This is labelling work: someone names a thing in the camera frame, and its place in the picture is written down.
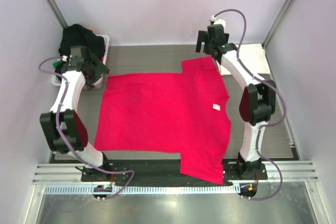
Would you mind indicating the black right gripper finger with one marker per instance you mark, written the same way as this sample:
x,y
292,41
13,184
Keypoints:
x,y
201,40
209,48

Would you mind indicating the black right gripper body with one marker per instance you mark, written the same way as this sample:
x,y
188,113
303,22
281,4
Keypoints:
x,y
209,41

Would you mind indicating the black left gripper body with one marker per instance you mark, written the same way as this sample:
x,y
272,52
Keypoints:
x,y
89,64

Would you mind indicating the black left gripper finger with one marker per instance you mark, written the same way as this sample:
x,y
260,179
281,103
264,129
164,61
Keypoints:
x,y
93,82
100,68

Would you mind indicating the white perforated plastic basket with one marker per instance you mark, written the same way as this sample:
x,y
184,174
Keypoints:
x,y
106,38

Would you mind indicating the red t shirt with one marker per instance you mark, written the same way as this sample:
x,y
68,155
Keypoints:
x,y
182,113

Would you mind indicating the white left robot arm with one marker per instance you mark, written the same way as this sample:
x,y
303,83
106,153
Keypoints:
x,y
63,129

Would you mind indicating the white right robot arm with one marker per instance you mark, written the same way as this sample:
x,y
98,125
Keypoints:
x,y
258,101

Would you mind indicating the black t shirt pile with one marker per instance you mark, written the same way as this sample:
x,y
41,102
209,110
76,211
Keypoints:
x,y
77,35

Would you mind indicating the green garment in basket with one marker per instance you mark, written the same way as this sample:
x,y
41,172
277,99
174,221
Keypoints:
x,y
56,64

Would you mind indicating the folded white t shirt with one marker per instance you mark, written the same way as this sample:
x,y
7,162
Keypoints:
x,y
253,57

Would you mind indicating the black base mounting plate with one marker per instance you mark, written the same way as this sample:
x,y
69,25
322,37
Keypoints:
x,y
165,173

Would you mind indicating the white slotted cable duct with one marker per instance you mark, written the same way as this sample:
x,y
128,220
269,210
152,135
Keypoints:
x,y
101,190

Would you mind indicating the aluminium frame rail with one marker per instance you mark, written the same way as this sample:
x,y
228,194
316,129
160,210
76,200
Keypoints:
x,y
292,171

